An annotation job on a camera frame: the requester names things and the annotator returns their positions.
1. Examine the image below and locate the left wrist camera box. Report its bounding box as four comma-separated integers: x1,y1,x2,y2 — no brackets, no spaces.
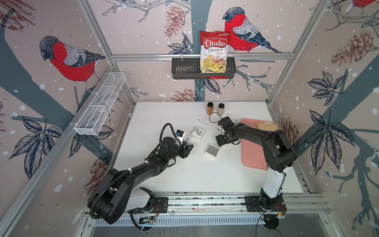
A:
175,129,186,144

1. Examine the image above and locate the orange spice jar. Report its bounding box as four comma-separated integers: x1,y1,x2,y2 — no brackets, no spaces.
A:
206,102,214,115

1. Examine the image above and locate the pink plastic tray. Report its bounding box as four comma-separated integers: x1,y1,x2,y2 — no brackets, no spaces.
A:
241,118,268,170

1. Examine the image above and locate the aluminium mounting rail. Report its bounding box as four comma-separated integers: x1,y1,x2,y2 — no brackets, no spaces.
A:
155,193,331,215

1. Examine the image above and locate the white gift box middle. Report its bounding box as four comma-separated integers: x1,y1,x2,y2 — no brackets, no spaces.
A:
191,126,206,140

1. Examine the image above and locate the beige spice jar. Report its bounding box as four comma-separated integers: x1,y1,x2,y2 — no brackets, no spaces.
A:
217,103,225,117

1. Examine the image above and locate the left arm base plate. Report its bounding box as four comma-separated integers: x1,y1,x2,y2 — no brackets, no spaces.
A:
128,197,168,214

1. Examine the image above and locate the white mesh wall shelf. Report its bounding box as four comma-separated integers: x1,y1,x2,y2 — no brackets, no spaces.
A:
74,72,126,136

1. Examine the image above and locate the white gift box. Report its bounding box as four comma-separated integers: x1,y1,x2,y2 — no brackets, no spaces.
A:
191,126,206,140
183,135,192,145

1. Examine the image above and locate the white gift box left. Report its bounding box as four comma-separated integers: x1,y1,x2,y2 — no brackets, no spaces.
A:
183,135,192,145

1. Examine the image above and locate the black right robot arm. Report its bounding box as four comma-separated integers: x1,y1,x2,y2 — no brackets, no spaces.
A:
216,117,298,210

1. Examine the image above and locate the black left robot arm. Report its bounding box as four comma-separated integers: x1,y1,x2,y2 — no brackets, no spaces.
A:
87,130,193,224

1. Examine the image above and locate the wooden cutting board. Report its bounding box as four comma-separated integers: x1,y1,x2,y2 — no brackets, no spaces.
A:
256,121,279,131

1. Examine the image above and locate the white lift-off lid jewelry box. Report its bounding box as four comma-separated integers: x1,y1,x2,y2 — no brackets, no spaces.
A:
205,143,220,158

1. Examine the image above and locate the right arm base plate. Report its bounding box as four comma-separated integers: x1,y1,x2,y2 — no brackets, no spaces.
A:
244,195,287,212

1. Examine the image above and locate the white jewelry box lid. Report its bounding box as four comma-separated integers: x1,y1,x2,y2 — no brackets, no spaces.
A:
220,143,233,149

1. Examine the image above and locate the silver pearl necklace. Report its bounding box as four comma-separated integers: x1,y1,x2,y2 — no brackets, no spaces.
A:
197,119,220,131

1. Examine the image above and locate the Chuba cassava chips bag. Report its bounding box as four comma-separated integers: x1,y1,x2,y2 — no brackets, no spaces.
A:
200,31,230,74

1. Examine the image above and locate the black wire wall basket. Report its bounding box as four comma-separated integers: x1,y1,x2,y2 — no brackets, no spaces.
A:
171,58,236,80

